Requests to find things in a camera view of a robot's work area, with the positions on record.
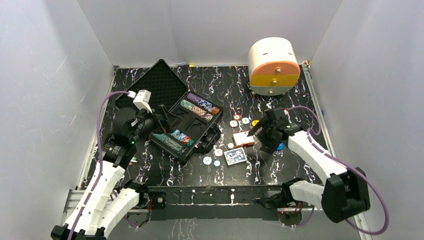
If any white round drawer cabinet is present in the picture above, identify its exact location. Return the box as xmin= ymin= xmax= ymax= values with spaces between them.
xmin=247 ymin=37 xmax=301 ymax=96

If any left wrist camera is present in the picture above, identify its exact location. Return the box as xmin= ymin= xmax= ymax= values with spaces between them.
xmin=128 ymin=89 xmax=153 ymax=114

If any light blue chip ten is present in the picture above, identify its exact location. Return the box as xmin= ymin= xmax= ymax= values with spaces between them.
xmin=202 ymin=156 xmax=213 ymax=166

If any blue playing card deck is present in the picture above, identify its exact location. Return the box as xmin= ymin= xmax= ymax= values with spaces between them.
xmin=223 ymin=147 xmax=248 ymax=167

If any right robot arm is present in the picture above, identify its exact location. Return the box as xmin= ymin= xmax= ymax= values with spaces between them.
xmin=247 ymin=108 xmax=371 ymax=223

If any white poker chip one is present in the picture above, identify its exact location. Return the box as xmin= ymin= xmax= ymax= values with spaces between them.
xmin=229 ymin=120 xmax=238 ymax=128

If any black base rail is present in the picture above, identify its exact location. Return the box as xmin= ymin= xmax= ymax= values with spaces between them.
xmin=148 ymin=185 xmax=288 ymax=221

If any red playing card deck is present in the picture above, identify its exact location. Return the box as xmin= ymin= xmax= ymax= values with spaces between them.
xmin=232 ymin=131 xmax=255 ymax=148

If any yellow dealer button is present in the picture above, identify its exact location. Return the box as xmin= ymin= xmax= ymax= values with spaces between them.
xmin=251 ymin=120 xmax=259 ymax=127

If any blue round button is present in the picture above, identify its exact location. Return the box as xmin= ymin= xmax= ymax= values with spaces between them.
xmin=276 ymin=143 xmax=285 ymax=151

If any red white poker chip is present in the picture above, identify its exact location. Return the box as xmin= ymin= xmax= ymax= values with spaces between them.
xmin=233 ymin=113 xmax=241 ymax=121

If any red white chip hundred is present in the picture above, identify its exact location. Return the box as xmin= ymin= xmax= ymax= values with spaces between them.
xmin=213 ymin=149 xmax=223 ymax=157

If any black poker set case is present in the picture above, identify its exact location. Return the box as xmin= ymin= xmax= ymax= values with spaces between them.
xmin=113 ymin=59 xmax=223 ymax=165

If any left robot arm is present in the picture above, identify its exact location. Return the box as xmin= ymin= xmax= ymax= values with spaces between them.
xmin=50 ymin=103 xmax=166 ymax=240

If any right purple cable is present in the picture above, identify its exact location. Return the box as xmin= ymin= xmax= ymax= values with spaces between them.
xmin=285 ymin=105 xmax=390 ymax=236

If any white blue poker chip five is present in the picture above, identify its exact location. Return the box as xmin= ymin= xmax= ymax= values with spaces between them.
xmin=241 ymin=117 xmax=250 ymax=125

